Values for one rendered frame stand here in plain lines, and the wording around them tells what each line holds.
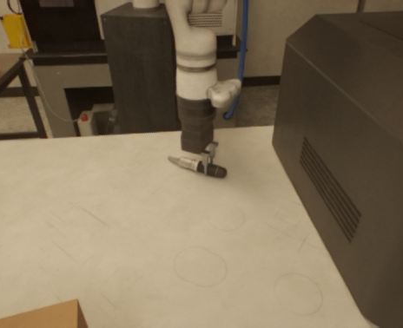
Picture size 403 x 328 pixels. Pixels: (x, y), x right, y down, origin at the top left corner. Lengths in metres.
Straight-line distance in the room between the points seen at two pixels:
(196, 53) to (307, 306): 0.42
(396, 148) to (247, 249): 0.28
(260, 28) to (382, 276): 3.08
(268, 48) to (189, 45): 2.93
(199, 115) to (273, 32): 2.88
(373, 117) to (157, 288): 0.37
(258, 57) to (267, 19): 0.35
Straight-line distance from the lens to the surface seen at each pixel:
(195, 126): 0.62
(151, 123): 1.32
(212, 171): 0.69
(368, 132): 0.45
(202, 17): 2.11
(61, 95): 2.25
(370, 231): 0.47
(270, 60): 3.52
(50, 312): 0.34
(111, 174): 0.74
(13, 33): 2.30
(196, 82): 0.58
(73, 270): 0.57
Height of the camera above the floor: 1.33
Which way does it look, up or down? 35 degrees down
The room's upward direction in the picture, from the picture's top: straight up
